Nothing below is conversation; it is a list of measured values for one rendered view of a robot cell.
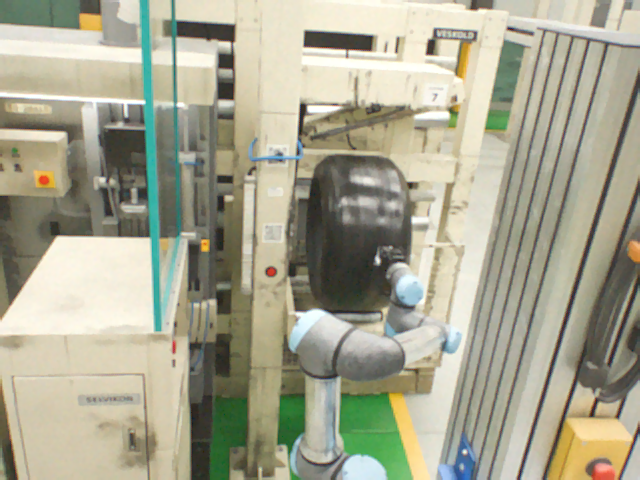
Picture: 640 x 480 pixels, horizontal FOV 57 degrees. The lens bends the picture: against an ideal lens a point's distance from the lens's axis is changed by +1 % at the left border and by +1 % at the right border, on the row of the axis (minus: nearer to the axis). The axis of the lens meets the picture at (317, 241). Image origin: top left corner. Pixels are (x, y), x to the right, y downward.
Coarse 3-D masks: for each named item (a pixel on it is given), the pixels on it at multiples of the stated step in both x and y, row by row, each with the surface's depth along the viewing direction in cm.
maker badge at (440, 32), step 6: (438, 30) 244; (444, 30) 244; (450, 30) 245; (456, 30) 245; (462, 30) 245; (468, 30) 245; (474, 30) 246; (432, 36) 245; (438, 36) 245; (444, 36) 245; (450, 36) 246; (456, 36) 246; (462, 36) 246; (468, 36) 247; (474, 36) 247
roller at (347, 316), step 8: (296, 312) 219; (304, 312) 219; (328, 312) 221; (336, 312) 221; (344, 312) 221; (352, 312) 222; (360, 312) 222; (368, 312) 223; (376, 312) 223; (296, 320) 219; (344, 320) 221; (352, 320) 222; (360, 320) 222; (368, 320) 223; (376, 320) 223
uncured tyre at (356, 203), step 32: (352, 160) 208; (384, 160) 211; (320, 192) 206; (352, 192) 197; (384, 192) 198; (320, 224) 250; (352, 224) 194; (384, 224) 195; (320, 256) 203; (352, 256) 195; (320, 288) 207; (352, 288) 201
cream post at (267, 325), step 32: (288, 0) 178; (288, 32) 182; (288, 64) 186; (288, 96) 191; (288, 128) 195; (288, 160) 200; (256, 192) 205; (288, 192) 205; (256, 224) 209; (288, 224) 210; (256, 256) 214; (288, 256) 216; (256, 288) 219; (256, 320) 225; (256, 352) 232; (256, 384) 238; (256, 416) 245; (256, 448) 253
